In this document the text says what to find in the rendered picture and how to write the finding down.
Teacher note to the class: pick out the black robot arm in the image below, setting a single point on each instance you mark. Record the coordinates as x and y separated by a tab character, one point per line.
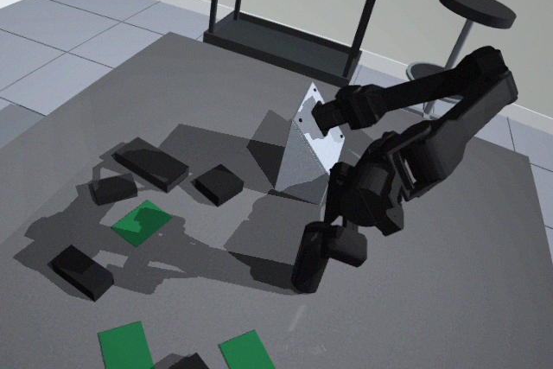
432	148

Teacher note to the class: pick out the dark grey switch controller unit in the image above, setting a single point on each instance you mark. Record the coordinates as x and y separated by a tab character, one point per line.
309	268

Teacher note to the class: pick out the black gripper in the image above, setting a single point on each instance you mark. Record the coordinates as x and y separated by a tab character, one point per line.
343	243

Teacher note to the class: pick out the green rectangular block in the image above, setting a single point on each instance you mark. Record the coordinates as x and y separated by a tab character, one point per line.
126	347

